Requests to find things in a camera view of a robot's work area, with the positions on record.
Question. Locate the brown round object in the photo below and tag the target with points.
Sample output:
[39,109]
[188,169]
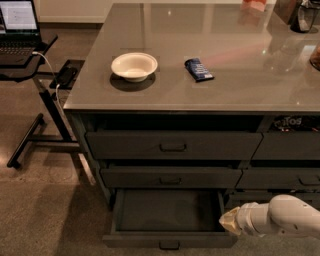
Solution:
[315,58]

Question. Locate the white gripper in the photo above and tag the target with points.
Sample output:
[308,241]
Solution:
[245,218]

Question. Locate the black laptop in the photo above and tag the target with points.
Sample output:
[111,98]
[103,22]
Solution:
[20,33]

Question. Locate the dark glass jar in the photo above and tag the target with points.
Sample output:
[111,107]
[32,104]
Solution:
[304,15]

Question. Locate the blue snack packet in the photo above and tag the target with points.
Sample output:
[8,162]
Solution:
[197,70]

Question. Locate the dark grey cabinet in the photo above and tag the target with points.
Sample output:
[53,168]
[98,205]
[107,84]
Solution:
[261,71]

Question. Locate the black power adapter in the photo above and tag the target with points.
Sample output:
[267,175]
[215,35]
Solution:
[66,75]

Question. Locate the white bowl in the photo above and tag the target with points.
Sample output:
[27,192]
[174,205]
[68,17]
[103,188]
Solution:
[134,67]

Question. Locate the drawer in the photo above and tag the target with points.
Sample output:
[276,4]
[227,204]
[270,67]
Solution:
[239,198]
[289,146]
[168,219]
[280,178]
[170,177]
[176,145]

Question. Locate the orange box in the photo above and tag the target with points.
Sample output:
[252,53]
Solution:
[258,5]

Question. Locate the chips bag in drawer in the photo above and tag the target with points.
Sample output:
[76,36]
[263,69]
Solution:
[296,123]

